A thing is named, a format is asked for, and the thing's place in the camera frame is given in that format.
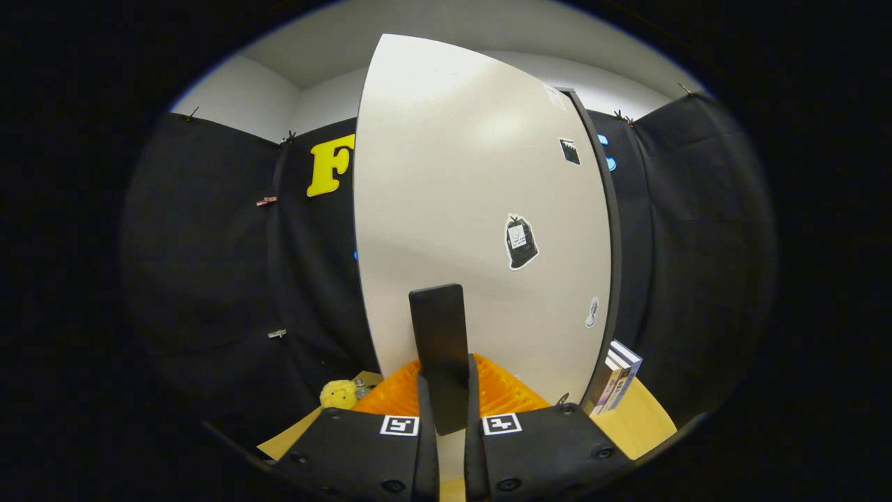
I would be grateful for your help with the dark grey shoe cabinet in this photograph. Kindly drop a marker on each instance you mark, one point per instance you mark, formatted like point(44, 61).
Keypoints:
point(617, 251)

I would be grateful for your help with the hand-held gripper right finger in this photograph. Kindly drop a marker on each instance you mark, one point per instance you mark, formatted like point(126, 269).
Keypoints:
point(474, 467)

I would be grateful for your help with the black backdrop cloth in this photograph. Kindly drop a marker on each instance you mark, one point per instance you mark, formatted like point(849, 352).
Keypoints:
point(209, 279)

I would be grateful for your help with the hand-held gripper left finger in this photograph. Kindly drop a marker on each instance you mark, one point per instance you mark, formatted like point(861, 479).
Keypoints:
point(426, 467)

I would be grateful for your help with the yellow pineapple plush toy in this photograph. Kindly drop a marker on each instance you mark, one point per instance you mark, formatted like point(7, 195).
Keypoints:
point(338, 394)

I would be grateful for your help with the green drink bottle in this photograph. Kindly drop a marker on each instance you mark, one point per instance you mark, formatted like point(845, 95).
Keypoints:
point(361, 390)

